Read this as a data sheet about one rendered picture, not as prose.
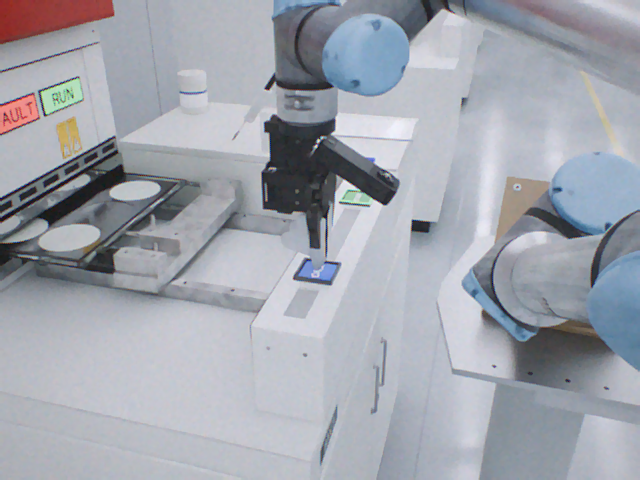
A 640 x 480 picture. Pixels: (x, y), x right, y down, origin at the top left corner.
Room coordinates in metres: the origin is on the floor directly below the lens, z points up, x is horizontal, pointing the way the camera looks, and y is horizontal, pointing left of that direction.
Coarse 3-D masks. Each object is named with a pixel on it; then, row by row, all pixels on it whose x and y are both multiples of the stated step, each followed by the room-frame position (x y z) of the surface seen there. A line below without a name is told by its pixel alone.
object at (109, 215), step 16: (112, 176) 1.21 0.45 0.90; (128, 176) 1.22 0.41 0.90; (80, 192) 1.13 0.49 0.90; (96, 192) 1.13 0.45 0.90; (160, 192) 1.13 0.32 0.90; (64, 208) 1.05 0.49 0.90; (80, 208) 1.05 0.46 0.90; (96, 208) 1.05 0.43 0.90; (112, 208) 1.05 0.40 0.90; (128, 208) 1.05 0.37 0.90; (144, 208) 1.05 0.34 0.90; (48, 224) 0.98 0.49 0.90; (64, 224) 0.98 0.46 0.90; (96, 224) 0.98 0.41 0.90; (112, 224) 0.98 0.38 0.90; (32, 240) 0.92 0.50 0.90; (96, 240) 0.92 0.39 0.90; (64, 256) 0.86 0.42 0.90; (80, 256) 0.86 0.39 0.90
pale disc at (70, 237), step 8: (80, 224) 0.98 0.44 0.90; (48, 232) 0.95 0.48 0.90; (56, 232) 0.95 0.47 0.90; (64, 232) 0.95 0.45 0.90; (72, 232) 0.95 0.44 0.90; (80, 232) 0.95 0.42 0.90; (88, 232) 0.95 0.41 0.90; (96, 232) 0.95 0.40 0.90; (40, 240) 0.92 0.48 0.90; (48, 240) 0.92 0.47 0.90; (56, 240) 0.92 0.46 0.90; (64, 240) 0.92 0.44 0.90; (72, 240) 0.92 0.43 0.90; (80, 240) 0.92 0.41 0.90; (88, 240) 0.92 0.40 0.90; (48, 248) 0.89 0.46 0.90; (56, 248) 0.89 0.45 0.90; (64, 248) 0.89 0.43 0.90; (72, 248) 0.89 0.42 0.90
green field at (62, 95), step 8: (56, 88) 1.11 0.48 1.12; (64, 88) 1.13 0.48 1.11; (72, 88) 1.16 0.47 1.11; (80, 88) 1.18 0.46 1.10; (48, 96) 1.09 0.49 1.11; (56, 96) 1.11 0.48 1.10; (64, 96) 1.13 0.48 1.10; (72, 96) 1.15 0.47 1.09; (80, 96) 1.17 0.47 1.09; (48, 104) 1.08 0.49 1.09; (56, 104) 1.10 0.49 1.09; (64, 104) 1.12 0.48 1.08; (48, 112) 1.08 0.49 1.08
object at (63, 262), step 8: (0, 248) 0.89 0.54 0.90; (8, 256) 0.87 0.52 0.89; (16, 256) 0.87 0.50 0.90; (24, 256) 0.87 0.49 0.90; (32, 256) 0.86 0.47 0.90; (40, 256) 0.86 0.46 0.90; (48, 256) 0.86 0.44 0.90; (56, 264) 0.85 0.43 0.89; (64, 264) 0.84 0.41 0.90; (72, 264) 0.84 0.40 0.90; (80, 264) 0.84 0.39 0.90
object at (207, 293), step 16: (48, 272) 0.92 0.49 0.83; (64, 272) 0.91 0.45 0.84; (80, 272) 0.91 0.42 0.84; (96, 272) 0.90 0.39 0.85; (112, 272) 0.89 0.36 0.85; (112, 288) 0.89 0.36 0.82; (176, 288) 0.85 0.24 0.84; (192, 288) 0.85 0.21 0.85; (208, 288) 0.84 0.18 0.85; (224, 288) 0.84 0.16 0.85; (240, 288) 0.84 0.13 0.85; (224, 304) 0.83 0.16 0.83; (240, 304) 0.82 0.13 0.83; (256, 304) 0.81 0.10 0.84
